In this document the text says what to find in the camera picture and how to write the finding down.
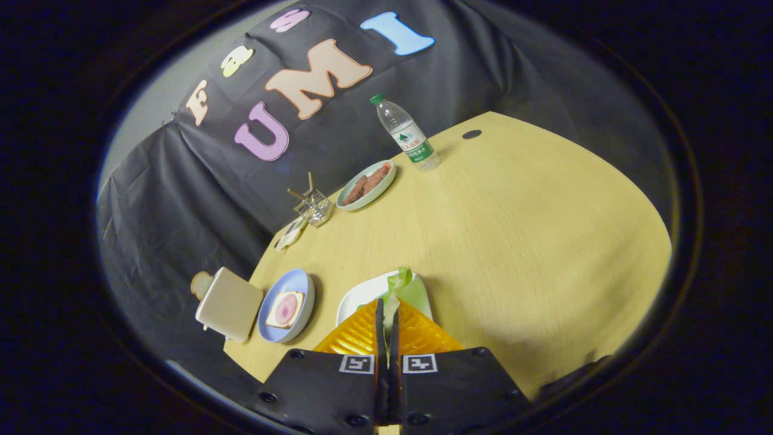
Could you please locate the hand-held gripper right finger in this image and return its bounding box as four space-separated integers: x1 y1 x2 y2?
390 298 532 435

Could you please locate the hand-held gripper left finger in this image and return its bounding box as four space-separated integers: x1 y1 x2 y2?
251 298 387 435

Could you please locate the green lettuce leaf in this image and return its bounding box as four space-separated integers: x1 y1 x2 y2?
377 266 428 330

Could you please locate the plain bread slice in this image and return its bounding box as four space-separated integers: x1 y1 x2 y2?
191 272 215 301

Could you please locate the pink ham slice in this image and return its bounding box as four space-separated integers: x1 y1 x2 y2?
274 295 298 324

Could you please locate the bread slice with ham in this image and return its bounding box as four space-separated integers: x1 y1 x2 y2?
266 291 305 329

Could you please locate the white rectangular plate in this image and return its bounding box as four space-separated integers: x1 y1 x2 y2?
336 270 434 327

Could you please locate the blue round plate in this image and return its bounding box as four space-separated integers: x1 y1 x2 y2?
258 269 315 344

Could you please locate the white toaster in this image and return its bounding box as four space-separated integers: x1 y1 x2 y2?
194 267 265 344

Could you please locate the white divided seasoning tray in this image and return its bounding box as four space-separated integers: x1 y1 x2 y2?
275 217 307 251

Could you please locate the dark brown meat slice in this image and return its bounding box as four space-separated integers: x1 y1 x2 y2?
342 175 368 205

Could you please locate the pale green plate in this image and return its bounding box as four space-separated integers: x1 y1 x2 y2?
336 159 397 211

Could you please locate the reddish meat slice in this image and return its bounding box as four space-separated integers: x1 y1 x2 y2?
362 164 392 194

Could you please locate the black backdrop cloth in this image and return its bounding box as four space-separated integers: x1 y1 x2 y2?
97 0 677 387

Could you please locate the clear water bottle green cap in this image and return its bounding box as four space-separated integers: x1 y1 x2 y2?
370 93 441 172

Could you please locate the wire mesh utensil holder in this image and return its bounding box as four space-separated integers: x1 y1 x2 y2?
294 189 333 227

